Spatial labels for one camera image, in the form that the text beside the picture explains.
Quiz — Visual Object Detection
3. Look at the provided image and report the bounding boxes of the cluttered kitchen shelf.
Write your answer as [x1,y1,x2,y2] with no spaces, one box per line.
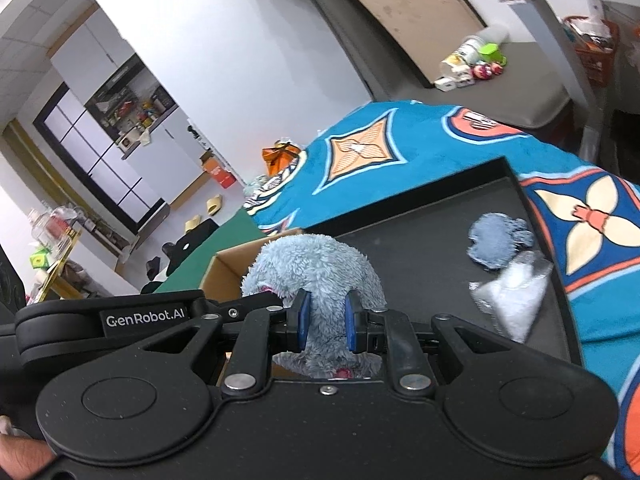
[84,54,179,157]

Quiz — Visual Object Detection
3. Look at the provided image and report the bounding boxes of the small white box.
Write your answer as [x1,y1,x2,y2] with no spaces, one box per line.
[433,72,474,92]

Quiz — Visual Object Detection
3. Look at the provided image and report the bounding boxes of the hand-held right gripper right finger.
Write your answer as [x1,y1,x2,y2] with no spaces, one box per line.
[344,290,512,397]

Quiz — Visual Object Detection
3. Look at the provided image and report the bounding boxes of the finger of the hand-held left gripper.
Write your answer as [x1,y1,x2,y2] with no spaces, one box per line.
[200,292,284,319]

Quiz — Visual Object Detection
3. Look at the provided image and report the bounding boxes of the orange cardboard box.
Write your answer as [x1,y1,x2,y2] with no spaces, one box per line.
[199,152,237,190]

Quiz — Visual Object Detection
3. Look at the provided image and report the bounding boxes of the large glass jar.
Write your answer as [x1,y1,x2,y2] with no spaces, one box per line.
[27,204,79,252]

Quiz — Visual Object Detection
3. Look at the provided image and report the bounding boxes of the person's left hand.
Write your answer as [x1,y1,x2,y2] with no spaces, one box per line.
[0,432,57,480]

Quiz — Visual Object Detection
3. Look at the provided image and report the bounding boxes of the grey plush mouse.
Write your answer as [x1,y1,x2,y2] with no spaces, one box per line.
[240,233,389,382]

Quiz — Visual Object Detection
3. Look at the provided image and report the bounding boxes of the black framed flat cardboard lid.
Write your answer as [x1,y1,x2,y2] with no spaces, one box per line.
[329,0,489,90]

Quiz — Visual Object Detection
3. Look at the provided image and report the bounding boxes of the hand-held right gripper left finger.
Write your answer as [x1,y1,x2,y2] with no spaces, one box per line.
[134,289,313,397]

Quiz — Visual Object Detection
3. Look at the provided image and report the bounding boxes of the green cup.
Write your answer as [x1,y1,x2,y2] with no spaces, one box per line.
[477,42,509,66]

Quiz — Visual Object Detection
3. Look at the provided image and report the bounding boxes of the red basket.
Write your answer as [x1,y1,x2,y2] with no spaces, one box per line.
[559,14,622,92]

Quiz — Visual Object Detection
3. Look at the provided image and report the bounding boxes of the small red toys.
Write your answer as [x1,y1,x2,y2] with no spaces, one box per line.
[469,59,504,81]

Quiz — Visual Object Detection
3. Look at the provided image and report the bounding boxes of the orange bag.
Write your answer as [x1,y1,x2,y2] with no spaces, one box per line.
[262,140,304,177]

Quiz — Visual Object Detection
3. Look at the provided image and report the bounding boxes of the blue printed blanket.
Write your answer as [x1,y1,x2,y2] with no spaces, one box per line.
[242,100,640,480]

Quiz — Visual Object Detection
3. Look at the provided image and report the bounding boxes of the black tray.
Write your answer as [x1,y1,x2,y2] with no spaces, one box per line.
[302,156,587,377]

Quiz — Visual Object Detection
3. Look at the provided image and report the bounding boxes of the grey mat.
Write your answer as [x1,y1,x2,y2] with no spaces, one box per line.
[369,39,574,132]

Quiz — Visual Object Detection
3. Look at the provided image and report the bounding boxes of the green cloth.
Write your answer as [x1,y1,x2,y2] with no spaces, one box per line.
[149,208,274,295]

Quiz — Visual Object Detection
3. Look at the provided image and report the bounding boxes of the grey fuzzy cloth piece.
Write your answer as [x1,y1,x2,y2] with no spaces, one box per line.
[467,212,535,269]

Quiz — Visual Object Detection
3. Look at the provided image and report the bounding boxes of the black stool with white dots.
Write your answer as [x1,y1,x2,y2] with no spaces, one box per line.
[169,218,221,277]

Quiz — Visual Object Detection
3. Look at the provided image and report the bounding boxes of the side table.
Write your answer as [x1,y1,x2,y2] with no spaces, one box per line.
[24,220,87,307]

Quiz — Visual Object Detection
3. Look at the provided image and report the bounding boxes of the clear bag of white stuffing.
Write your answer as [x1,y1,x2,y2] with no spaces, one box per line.
[468,250,555,344]

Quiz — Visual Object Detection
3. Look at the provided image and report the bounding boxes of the white kitchen cabinet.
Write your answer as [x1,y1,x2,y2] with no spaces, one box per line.
[120,102,209,206]

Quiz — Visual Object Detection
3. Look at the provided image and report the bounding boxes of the black framed glass door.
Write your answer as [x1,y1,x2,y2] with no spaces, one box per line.
[32,82,169,237]

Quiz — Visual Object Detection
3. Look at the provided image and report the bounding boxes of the grey door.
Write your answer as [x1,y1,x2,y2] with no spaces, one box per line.
[299,0,382,102]

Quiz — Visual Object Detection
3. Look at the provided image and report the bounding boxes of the brown cardboard box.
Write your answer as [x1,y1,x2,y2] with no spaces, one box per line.
[199,227,307,379]

